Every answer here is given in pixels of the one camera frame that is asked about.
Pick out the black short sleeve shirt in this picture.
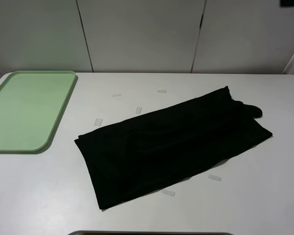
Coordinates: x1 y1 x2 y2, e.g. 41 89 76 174
75 87 272 210

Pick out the light green plastic tray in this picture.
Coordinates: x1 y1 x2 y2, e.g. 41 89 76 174
0 71 77 153

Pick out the clear tape strip middle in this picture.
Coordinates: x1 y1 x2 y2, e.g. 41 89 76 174
136 107 142 114

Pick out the clear tape strip left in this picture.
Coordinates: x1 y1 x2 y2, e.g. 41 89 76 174
94 118 103 126

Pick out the clear tape strip near centre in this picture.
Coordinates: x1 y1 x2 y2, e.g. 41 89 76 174
161 189 175 197

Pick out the clear tape strip near right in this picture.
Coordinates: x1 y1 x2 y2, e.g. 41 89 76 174
208 174 221 182

